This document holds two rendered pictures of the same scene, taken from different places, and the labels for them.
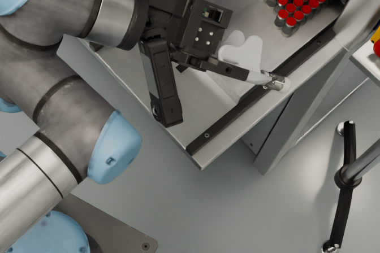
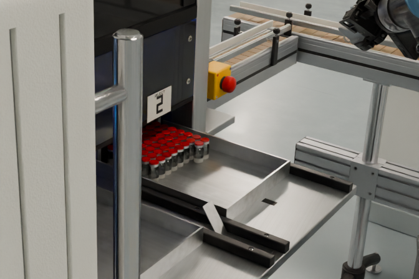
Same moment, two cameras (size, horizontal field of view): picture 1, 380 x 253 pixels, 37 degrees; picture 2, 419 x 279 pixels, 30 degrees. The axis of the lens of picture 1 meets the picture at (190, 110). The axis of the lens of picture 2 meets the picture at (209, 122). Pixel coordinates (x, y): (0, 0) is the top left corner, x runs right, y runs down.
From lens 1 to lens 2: 1.62 m
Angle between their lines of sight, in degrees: 70
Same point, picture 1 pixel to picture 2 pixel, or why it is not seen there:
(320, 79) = not seen: hidden behind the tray
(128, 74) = (298, 228)
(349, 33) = (202, 117)
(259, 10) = (186, 170)
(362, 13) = (203, 89)
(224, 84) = (281, 172)
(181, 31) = not seen: hidden behind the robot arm
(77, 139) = not seen: outside the picture
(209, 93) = (287, 187)
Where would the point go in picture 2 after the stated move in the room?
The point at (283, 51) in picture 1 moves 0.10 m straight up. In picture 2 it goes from (223, 157) to (226, 117)
